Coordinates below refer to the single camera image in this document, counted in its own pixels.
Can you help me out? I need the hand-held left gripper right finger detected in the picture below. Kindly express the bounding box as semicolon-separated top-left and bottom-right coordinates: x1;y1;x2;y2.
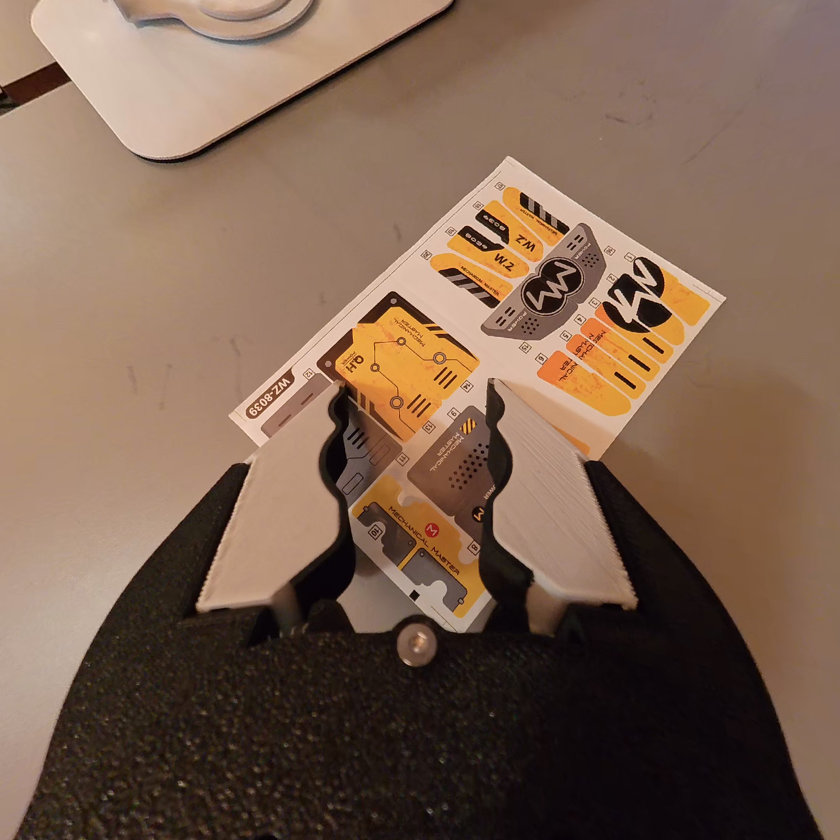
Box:
479;378;640;636

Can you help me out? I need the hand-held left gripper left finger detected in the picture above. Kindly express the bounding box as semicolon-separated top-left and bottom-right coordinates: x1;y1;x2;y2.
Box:
196;382;349;634

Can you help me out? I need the yellow grey sticker sheet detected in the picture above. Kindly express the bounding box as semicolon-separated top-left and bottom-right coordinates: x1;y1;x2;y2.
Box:
228;155;727;635

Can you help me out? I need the white metal book stand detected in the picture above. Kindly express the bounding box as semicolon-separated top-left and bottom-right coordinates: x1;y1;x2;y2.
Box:
29;0;455;160

